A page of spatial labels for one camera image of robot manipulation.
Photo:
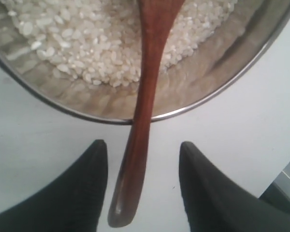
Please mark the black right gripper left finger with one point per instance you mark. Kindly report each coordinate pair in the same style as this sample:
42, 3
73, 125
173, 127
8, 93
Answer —
71, 203

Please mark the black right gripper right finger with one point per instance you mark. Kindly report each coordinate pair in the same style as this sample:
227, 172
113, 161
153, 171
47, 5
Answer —
214, 203

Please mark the brown wooden spoon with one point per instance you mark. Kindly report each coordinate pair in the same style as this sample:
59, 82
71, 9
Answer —
157, 18

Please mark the steel bowl with rice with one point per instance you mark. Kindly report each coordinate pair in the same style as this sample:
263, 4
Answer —
234, 48

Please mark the white uncooked rice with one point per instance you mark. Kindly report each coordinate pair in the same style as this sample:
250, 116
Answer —
99, 41

